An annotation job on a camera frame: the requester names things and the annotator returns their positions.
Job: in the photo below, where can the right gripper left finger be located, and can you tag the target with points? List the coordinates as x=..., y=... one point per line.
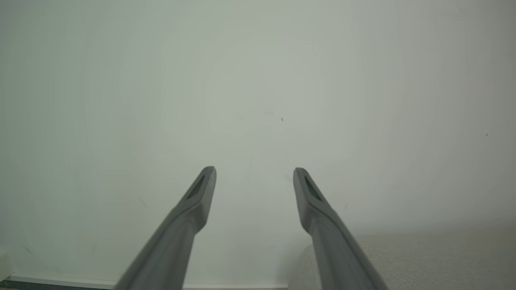
x=177, y=241

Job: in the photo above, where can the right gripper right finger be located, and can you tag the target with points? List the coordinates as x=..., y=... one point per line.
x=334, y=249

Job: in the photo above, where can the grey fabric sofa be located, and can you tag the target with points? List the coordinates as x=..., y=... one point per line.
x=435, y=262

